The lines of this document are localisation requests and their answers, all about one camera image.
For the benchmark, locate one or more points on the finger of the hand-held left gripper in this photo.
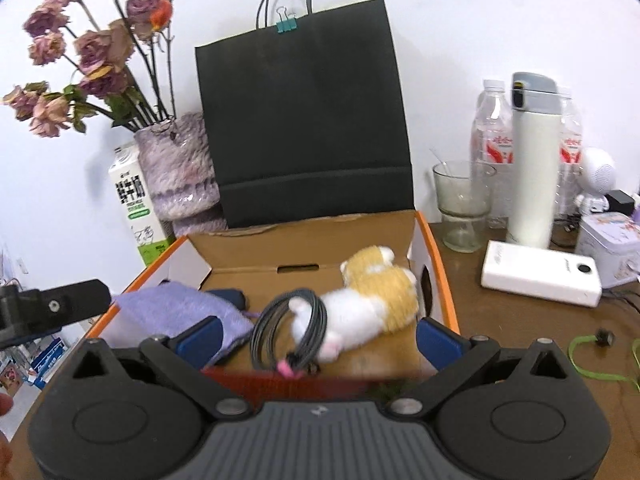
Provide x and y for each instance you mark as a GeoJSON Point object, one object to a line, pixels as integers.
{"type": "Point", "coordinates": [65, 305]}

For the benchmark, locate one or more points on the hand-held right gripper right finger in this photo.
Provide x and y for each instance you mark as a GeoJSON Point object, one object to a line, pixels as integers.
{"type": "Point", "coordinates": [437, 342]}

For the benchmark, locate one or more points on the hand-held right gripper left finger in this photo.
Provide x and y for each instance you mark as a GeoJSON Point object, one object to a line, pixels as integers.
{"type": "Point", "coordinates": [200, 341]}

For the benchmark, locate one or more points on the orange-edged cardboard box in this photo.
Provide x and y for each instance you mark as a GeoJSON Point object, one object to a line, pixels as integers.
{"type": "Point", "coordinates": [260, 256]}

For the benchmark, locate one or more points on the brown wooden desktop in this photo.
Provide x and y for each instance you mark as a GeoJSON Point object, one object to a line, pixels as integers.
{"type": "Point", "coordinates": [525, 327]}

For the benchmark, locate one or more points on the person's left hand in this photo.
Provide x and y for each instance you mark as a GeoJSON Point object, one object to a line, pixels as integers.
{"type": "Point", "coordinates": [4, 404]}

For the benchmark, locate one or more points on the purple fluffy cloth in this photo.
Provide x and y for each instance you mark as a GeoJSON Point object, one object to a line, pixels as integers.
{"type": "Point", "coordinates": [165, 310]}

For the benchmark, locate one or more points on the blue white box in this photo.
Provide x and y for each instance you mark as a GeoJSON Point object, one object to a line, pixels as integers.
{"type": "Point", "coordinates": [50, 355]}

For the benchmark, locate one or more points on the dark blue object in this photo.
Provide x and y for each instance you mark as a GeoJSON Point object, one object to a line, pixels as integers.
{"type": "Point", "coordinates": [227, 296]}

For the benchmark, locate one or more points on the yellow white plush toy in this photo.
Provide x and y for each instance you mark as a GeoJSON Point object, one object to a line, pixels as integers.
{"type": "Point", "coordinates": [370, 300]}

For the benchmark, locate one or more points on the white power bank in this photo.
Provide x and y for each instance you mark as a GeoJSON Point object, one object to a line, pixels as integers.
{"type": "Point", "coordinates": [540, 272]}

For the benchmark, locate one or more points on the white green milk carton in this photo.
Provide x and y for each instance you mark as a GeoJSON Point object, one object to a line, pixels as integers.
{"type": "Point", "coordinates": [135, 200]}

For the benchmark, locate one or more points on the clear glass cup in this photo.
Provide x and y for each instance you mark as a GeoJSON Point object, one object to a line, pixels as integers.
{"type": "Point", "coordinates": [462, 210]}

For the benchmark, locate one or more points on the purple glass vase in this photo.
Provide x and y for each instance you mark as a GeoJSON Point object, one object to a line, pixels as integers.
{"type": "Point", "coordinates": [175, 170]}

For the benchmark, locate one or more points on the clear stirring rod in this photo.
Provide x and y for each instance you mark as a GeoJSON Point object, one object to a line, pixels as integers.
{"type": "Point", "coordinates": [442, 162]}

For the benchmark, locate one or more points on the white printed tin box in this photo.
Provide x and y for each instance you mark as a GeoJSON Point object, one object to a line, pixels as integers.
{"type": "Point", "coordinates": [607, 245]}

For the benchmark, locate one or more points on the white thermos flask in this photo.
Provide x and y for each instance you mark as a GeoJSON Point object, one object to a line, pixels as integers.
{"type": "Point", "coordinates": [532, 170]}

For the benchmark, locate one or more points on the clear red-label water bottle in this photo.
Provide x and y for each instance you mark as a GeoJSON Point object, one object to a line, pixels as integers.
{"type": "Point", "coordinates": [492, 130]}
{"type": "Point", "coordinates": [570, 145]}

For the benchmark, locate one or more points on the black power adapter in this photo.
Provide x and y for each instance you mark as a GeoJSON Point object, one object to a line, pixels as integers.
{"type": "Point", "coordinates": [620, 202]}

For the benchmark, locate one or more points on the white robot-shaped speaker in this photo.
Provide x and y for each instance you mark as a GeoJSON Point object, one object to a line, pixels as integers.
{"type": "Point", "coordinates": [597, 165]}

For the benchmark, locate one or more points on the black paper bag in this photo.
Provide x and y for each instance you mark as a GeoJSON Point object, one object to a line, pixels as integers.
{"type": "Point", "coordinates": [300, 110]}

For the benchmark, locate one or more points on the dried rose bouquet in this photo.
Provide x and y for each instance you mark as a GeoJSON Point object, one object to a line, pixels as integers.
{"type": "Point", "coordinates": [95, 47]}

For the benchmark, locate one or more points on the teal binder clip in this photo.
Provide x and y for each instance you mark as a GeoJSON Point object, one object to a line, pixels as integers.
{"type": "Point", "coordinates": [285, 27]}

